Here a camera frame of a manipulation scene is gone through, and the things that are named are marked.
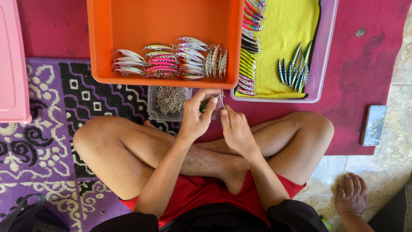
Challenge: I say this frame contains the red shorts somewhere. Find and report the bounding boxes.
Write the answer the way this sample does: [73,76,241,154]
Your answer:
[120,170,307,228]

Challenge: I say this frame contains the person's left leg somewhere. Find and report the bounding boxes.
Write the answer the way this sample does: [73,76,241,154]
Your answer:
[73,115,250,201]

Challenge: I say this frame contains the person's right leg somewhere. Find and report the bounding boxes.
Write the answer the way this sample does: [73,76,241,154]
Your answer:
[144,111,335,186]

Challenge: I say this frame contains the person's right hand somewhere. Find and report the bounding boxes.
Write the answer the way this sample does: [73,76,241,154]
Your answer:
[220,105,261,159]

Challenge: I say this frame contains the group of blue green lures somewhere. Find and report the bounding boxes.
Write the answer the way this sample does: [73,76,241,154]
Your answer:
[277,40,313,93]

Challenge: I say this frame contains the green fishing lure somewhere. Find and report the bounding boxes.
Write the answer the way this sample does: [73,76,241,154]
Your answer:
[199,95,220,113]

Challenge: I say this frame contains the orange plastic tray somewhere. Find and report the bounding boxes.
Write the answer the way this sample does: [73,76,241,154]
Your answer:
[86,0,244,90]

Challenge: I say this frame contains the person's left hand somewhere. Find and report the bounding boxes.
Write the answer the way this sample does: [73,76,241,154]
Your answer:
[179,88,223,144]

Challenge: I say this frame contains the clear plastic tray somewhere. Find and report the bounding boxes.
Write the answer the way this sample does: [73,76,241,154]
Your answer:
[230,0,339,104]

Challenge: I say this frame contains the row of colourful lures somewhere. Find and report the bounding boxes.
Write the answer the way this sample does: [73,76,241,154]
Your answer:
[238,0,267,97]

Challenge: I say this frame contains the purple patterned rug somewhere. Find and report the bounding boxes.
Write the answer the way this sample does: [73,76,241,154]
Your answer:
[0,57,181,232]

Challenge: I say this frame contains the small clear plastic container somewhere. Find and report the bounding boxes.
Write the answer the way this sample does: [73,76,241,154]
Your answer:
[190,88,225,121]

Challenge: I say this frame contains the group of pink silver lures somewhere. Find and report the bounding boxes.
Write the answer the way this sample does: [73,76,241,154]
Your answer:
[112,36,229,80]

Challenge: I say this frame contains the pile of metal treble hooks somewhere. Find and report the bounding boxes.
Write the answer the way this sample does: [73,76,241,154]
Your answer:
[155,86,188,115]

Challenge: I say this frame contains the clear plastic hook container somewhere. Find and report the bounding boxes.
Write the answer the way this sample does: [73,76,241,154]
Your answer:
[147,85,192,122]

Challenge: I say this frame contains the yellow cloth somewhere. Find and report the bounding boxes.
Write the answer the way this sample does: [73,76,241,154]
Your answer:
[235,0,321,99]

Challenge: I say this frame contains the black bag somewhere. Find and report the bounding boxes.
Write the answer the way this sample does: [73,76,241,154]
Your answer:
[0,193,70,232]

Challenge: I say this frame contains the red carpet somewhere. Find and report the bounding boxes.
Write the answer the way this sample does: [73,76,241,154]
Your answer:
[16,0,407,156]

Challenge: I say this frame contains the smartphone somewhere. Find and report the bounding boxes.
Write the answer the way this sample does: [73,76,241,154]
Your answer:
[360,105,388,147]

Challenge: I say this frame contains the pink plastic box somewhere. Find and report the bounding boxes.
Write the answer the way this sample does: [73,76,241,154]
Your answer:
[0,0,33,124]

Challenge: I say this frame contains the black shirt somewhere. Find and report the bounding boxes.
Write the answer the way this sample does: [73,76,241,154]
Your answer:
[89,199,329,232]

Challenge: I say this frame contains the person's leg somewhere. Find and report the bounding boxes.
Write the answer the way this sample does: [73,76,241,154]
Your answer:
[73,115,250,201]
[144,111,335,186]

